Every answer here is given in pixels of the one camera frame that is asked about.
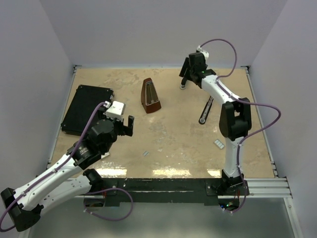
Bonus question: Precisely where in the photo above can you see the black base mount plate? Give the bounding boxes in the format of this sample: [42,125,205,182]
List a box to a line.
[89,178,250,206]

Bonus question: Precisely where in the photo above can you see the grey black stapler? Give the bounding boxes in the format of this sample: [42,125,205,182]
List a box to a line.
[180,77,188,90]

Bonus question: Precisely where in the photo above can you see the aluminium frame rail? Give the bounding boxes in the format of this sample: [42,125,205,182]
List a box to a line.
[18,65,294,238]

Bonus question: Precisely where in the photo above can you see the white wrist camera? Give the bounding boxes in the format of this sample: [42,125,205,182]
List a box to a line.
[196,46,210,60]
[104,101,126,121]

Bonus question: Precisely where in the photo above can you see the small white card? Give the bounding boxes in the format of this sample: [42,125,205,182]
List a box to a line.
[101,153,110,158]

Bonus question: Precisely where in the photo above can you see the black ribbed briefcase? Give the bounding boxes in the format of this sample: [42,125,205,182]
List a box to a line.
[61,85,114,136]

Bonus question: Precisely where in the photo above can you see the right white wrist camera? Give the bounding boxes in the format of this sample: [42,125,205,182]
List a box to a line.
[196,46,210,60]

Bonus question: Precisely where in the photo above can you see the staple strips pack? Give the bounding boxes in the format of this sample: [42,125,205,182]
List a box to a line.
[214,139,225,150]

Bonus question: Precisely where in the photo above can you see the brown wooden metronome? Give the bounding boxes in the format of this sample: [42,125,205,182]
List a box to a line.
[141,78,161,114]

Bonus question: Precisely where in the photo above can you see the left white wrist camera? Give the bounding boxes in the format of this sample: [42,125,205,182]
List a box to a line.
[104,101,126,121]

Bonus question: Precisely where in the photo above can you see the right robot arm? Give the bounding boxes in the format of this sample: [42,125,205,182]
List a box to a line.
[179,51,252,195]

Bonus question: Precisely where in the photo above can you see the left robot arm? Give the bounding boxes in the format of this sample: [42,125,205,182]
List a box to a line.
[0,116,134,232]

